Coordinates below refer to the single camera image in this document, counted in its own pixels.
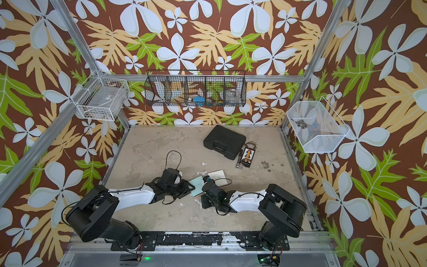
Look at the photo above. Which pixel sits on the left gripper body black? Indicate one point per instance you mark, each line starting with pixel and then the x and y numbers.
pixel 178 189

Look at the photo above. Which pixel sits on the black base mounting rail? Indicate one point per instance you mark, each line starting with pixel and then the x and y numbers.
pixel 152 240

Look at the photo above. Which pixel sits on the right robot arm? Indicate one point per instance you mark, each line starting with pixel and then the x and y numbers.
pixel 284 211

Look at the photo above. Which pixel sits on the black wire basket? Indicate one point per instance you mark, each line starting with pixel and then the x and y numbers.
pixel 218 87

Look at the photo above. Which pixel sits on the metal ratchet wrench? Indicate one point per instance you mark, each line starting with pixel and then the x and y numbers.
pixel 238 164

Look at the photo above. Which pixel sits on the white mesh basket right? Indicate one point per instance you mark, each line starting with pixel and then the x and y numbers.
pixel 326 130

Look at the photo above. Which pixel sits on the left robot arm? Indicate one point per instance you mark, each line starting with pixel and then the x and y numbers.
pixel 92 216

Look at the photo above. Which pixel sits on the white drawer jewelry box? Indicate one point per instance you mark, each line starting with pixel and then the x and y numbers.
pixel 217 176

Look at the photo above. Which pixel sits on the dark small object in basket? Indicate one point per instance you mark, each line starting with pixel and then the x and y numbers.
pixel 301 124

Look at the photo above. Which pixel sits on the blue object in basket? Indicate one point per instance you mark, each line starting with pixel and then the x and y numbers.
pixel 199 101

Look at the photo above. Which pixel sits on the black plastic tool case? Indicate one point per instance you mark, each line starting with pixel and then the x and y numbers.
pixel 225 141

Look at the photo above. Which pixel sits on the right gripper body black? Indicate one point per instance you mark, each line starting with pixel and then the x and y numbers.
pixel 207 202

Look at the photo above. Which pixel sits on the yellow multimeter with leads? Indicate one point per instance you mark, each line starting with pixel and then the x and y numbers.
pixel 248 154

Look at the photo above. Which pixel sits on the white wire basket left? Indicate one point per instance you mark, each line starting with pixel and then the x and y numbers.
pixel 102 98

